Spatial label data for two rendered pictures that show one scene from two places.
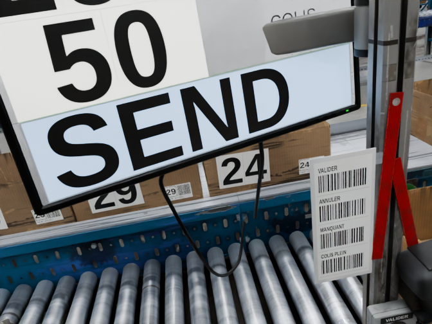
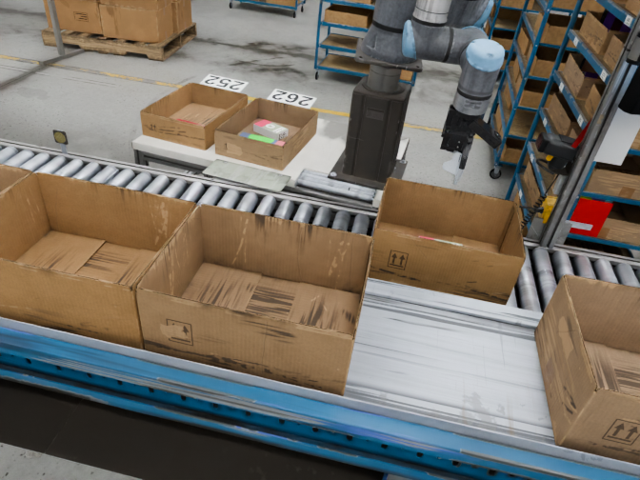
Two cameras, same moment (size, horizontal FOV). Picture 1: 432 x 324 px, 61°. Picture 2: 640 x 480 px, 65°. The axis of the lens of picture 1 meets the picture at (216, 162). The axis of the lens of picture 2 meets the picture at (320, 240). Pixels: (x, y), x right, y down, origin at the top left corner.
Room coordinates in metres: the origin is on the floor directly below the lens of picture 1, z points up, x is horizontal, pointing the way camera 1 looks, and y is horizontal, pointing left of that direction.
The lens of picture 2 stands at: (1.92, -0.69, 1.66)
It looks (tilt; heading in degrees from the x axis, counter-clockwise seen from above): 36 degrees down; 191
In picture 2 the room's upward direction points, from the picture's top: 7 degrees clockwise
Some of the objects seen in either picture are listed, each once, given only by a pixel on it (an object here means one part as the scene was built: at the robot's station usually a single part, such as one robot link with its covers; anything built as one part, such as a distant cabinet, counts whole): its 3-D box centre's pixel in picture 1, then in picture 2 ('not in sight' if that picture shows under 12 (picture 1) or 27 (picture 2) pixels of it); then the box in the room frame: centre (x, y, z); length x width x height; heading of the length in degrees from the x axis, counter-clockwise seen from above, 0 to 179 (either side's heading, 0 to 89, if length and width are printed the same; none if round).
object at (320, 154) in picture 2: not in sight; (279, 142); (0.09, -1.26, 0.74); 1.00 x 0.58 x 0.03; 88
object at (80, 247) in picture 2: not in sight; (84, 254); (1.22, -1.32, 0.96); 0.39 x 0.29 x 0.17; 93
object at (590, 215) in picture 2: not in sight; (578, 216); (0.40, -0.16, 0.85); 0.16 x 0.01 x 0.13; 93
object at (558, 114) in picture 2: not in sight; (589, 120); (-0.71, 0.08, 0.79); 0.40 x 0.30 x 0.10; 5
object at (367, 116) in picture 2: not in sight; (375, 130); (0.19, -0.86, 0.91); 0.26 x 0.26 x 0.33; 88
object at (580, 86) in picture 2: not in sight; (605, 79); (-0.71, 0.07, 0.99); 0.40 x 0.30 x 0.10; 1
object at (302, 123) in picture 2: not in sight; (269, 131); (0.14, -1.29, 0.80); 0.38 x 0.28 x 0.10; 175
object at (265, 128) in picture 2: not in sight; (270, 130); (0.07, -1.30, 0.77); 0.13 x 0.07 x 0.04; 68
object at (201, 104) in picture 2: not in sight; (197, 113); (0.11, -1.61, 0.80); 0.38 x 0.28 x 0.10; 176
